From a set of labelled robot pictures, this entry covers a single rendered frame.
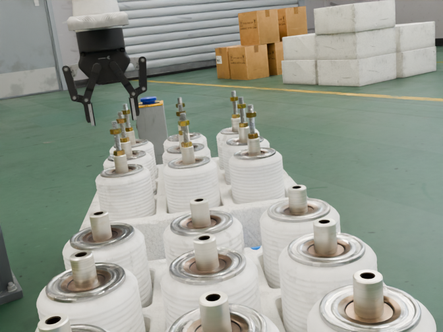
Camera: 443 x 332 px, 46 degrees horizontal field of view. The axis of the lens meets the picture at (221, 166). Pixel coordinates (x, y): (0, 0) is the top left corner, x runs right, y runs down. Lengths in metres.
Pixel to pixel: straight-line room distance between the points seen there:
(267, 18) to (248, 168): 4.10
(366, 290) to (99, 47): 0.60
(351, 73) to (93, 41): 2.95
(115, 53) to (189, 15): 5.90
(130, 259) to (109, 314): 0.13
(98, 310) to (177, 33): 6.26
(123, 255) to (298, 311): 0.21
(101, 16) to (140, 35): 5.66
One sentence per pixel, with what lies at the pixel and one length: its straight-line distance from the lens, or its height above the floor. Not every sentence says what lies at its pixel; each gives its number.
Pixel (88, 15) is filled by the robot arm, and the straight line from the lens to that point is 0.84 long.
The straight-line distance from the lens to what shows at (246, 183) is 0.90.
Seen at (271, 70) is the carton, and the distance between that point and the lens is 5.07.
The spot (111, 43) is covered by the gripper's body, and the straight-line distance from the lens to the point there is 0.87.
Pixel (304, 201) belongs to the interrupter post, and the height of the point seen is 0.26.
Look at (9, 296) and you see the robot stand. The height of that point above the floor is 0.01.
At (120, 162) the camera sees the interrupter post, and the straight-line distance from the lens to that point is 0.92.
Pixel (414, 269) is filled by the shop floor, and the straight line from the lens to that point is 1.06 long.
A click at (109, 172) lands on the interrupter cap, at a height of 0.25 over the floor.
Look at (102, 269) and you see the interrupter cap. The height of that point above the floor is 0.25.
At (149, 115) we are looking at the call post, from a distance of 1.29.
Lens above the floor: 0.47
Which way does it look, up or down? 15 degrees down
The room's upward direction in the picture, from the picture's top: 6 degrees counter-clockwise
